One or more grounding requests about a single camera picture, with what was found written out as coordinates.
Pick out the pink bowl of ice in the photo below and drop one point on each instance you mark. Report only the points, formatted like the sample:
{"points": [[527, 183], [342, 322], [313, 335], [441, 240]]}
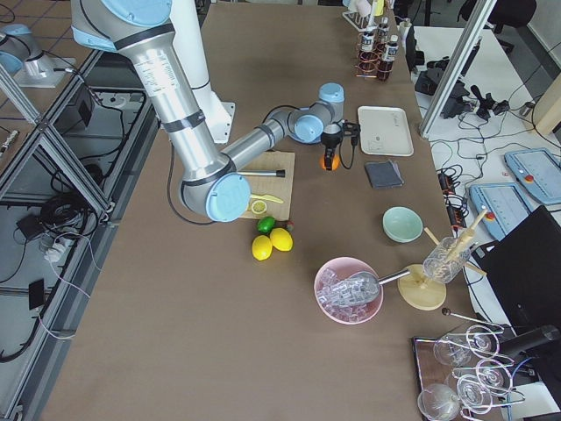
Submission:
{"points": [[333, 272]]}

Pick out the clear glass cup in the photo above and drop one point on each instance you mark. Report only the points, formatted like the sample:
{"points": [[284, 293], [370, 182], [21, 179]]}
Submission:
{"points": [[441, 266]]}

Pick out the copper wire bottle rack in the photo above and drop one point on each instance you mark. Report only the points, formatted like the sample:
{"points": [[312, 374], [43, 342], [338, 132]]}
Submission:
{"points": [[378, 54]]}

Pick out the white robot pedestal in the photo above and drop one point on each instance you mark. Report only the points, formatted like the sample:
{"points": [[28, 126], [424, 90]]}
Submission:
{"points": [[215, 105]]}

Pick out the metal ice scoop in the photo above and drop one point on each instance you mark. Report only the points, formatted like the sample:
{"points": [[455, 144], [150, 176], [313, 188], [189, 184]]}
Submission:
{"points": [[362, 287]]}

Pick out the wooden cup stand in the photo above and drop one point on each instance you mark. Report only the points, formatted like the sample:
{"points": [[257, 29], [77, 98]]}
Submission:
{"points": [[421, 292]]}

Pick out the orange mandarin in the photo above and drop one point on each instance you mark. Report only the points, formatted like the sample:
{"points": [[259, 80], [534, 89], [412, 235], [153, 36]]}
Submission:
{"points": [[329, 163]]}

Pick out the yellow plastic knife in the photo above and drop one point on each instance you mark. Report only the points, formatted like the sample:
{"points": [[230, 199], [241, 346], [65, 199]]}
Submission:
{"points": [[267, 197]]}

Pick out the steel cylinder grinder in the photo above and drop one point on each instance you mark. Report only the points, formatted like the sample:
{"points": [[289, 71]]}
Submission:
{"points": [[281, 173]]}

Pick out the dark bottle white cap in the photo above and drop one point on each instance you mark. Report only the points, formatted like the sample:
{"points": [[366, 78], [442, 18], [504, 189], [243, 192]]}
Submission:
{"points": [[387, 58]]}

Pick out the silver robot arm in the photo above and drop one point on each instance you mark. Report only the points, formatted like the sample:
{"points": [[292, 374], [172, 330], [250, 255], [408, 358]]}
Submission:
{"points": [[162, 39]]}

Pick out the grey folded cloth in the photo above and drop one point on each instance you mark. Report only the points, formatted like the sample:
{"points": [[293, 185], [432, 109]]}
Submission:
{"points": [[383, 175]]}

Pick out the aluminium frame post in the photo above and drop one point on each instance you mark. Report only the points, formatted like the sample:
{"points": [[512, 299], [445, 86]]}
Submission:
{"points": [[480, 13]]}

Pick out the mint green bowl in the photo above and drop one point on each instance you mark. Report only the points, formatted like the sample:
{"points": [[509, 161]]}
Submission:
{"points": [[402, 224]]}

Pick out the black monitor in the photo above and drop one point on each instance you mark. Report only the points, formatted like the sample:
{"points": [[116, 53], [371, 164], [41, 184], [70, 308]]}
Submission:
{"points": [[524, 270]]}

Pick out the cream rabbit tray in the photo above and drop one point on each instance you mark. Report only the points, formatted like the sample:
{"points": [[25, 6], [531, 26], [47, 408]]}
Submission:
{"points": [[384, 131]]}

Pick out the green lime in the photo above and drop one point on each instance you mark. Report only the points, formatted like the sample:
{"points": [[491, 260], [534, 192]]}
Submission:
{"points": [[266, 224]]}

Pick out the blue teach pendant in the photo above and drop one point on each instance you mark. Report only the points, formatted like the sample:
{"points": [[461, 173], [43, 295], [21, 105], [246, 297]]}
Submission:
{"points": [[538, 172], [506, 206]]}

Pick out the blue round plate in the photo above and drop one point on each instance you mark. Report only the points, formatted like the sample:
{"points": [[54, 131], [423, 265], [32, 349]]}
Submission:
{"points": [[306, 142]]}

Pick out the wine glass rack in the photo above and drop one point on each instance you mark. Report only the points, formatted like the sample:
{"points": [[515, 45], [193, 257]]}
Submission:
{"points": [[464, 375]]}

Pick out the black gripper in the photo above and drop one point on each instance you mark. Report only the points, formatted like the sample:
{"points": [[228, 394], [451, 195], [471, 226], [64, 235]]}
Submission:
{"points": [[330, 140]]}

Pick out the wooden cutting board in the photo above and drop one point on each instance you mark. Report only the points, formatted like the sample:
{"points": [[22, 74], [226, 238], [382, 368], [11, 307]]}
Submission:
{"points": [[280, 187]]}

